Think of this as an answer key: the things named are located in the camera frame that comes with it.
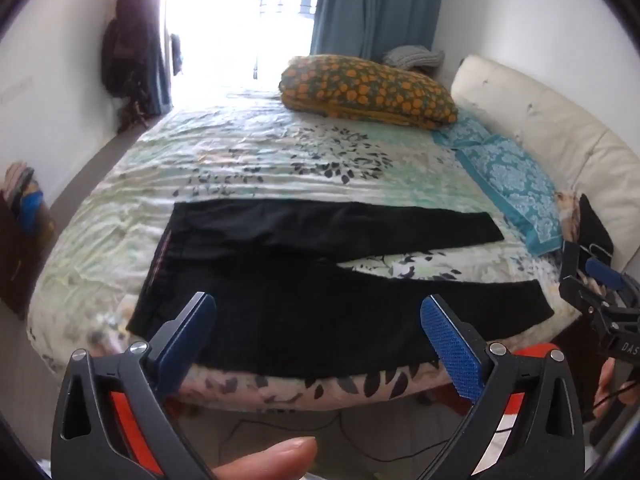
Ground orange spotted pillow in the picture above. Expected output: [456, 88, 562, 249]
[279, 54, 460, 132]

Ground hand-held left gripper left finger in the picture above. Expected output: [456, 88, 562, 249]
[50, 291, 218, 480]

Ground person's left hand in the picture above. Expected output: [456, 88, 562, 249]
[212, 436, 318, 480]

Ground person's red clothing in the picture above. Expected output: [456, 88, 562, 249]
[107, 342, 563, 476]

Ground black pants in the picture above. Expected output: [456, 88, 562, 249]
[126, 199, 556, 380]

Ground dark hanging clothes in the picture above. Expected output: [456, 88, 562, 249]
[101, 0, 166, 117]

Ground brown cabinet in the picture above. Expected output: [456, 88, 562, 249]
[0, 200, 57, 318]

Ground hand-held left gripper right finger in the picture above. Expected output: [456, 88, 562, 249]
[420, 294, 587, 480]

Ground grey knit blanket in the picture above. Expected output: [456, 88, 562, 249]
[382, 45, 446, 72]

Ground blue curtain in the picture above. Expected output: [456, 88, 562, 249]
[310, 0, 448, 63]
[154, 5, 175, 113]

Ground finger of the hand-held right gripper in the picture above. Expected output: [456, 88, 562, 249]
[559, 240, 603, 317]
[582, 255, 640, 313]

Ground bed with floral sheet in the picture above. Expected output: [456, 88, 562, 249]
[27, 87, 586, 411]

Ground black floor cable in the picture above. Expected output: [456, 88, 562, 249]
[220, 407, 471, 462]

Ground white padded headboard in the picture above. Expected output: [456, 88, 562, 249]
[450, 55, 640, 281]

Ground blue patterned pillow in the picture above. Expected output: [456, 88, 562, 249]
[456, 135, 564, 256]
[432, 110, 496, 150]

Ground black cloth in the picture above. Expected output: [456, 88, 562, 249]
[577, 194, 616, 267]

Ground person's right hand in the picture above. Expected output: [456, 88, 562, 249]
[596, 359, 620, 422]

